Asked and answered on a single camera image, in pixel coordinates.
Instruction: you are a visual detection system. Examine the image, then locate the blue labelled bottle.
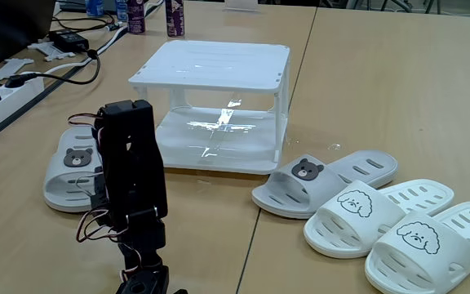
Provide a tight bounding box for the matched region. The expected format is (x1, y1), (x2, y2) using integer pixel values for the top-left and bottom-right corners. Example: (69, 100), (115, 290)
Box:
(84, 0), (104, 18)
(114, 0), (129, 23)

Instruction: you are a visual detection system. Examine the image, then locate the white cable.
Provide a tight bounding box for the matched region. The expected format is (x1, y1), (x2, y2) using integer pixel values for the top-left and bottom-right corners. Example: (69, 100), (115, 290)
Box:
(19, 0), (166, 78)

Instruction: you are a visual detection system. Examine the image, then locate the purple drink can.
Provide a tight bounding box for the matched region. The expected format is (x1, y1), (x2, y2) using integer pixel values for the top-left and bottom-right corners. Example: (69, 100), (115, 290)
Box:
(126, 0), (147, 34)
(164, 0), (186, 38)

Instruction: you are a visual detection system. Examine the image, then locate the white dog-print slipper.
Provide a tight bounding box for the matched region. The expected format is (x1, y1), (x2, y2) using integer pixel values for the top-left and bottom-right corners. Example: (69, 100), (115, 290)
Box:
(303, 178), (455, 260)
(364, 200), (470, 294)

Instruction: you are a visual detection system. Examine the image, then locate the white plastic stand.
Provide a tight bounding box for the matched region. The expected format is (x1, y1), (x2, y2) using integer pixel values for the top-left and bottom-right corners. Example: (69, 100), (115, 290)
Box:
(223, 0), (260, 13)

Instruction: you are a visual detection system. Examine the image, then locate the grey bear-print slipper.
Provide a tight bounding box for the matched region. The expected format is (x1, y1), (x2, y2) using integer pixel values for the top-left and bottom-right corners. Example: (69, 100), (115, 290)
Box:
(42, 125), (109, 213)
(251, 149), (399, 220)

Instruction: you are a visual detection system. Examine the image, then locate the white flat plastic part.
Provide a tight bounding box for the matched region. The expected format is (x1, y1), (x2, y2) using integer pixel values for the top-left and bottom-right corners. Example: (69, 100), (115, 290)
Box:
(0, 57), (35, 81)
(26, 40), (77, 63)

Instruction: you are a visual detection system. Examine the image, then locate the white power strip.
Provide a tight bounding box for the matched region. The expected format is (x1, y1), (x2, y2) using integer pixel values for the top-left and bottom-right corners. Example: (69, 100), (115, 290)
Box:
(0, 74), (46, 142)

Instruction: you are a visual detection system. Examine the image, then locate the black laptop screen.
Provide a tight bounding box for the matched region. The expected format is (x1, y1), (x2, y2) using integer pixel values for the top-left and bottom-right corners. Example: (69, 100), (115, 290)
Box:
(0, 0), (56, 74)

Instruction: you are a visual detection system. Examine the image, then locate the black power adapter brick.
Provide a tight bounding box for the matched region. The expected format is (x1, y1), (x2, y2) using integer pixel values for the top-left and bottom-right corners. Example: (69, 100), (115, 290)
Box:
(48, 29), (91, 53)

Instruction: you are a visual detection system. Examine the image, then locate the white two-shelf shoe rack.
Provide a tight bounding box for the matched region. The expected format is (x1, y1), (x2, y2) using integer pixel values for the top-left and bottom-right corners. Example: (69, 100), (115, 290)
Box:
(127, 39), (291, 176)

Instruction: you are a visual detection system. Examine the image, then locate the black power cable with plug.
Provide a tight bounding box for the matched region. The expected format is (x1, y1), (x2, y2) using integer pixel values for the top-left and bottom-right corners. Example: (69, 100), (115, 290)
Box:
(4, 48), (102, 89)

